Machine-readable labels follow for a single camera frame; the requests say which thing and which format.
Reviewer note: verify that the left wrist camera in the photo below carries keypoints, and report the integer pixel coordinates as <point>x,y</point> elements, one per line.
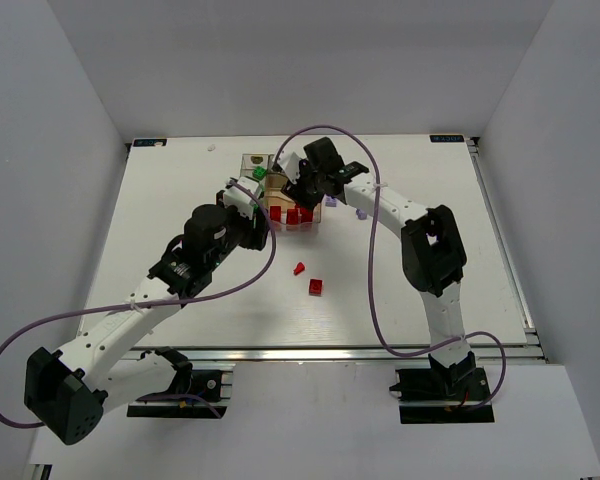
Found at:
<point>241,196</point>

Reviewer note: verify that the small red sloped lego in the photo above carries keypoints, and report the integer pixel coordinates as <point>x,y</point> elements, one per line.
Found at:
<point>299,268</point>

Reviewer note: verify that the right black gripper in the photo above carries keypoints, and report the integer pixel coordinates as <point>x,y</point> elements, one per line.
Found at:
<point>309,189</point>

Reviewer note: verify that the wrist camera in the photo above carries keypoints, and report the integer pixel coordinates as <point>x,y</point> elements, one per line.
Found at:
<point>293,167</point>
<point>241,196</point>

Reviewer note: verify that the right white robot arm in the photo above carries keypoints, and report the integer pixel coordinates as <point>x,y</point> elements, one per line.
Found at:
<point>432,252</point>

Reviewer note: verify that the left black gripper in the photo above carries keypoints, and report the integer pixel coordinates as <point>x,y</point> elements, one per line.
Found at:
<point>256,232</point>

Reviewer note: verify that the lilac 2x2 lego brick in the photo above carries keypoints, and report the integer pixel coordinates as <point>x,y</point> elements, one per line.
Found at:
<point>331,202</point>

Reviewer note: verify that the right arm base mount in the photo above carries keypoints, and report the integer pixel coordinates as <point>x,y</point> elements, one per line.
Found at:
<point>423,400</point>

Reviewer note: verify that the green upside-down 2x2 lego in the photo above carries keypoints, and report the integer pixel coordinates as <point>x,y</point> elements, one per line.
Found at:
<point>259,173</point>

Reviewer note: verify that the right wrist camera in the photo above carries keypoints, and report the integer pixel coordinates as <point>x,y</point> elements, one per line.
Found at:
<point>293,167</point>

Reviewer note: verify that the amber tinted container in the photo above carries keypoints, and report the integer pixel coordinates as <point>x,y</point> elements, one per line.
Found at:
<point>275,196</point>

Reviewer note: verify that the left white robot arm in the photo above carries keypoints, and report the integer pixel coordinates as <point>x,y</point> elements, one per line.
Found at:
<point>71,388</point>

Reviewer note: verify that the red 2x2 lego brick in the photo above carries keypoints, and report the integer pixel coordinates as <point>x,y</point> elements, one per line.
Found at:
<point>315,287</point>

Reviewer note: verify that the red 2x4 lego brick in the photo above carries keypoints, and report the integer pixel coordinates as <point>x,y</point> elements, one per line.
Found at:
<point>276,214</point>

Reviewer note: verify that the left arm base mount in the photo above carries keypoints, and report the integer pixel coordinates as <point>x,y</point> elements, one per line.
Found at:
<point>192,394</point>

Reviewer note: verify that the tall clear narrow container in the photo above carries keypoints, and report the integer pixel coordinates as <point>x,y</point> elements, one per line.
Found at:
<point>251,161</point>

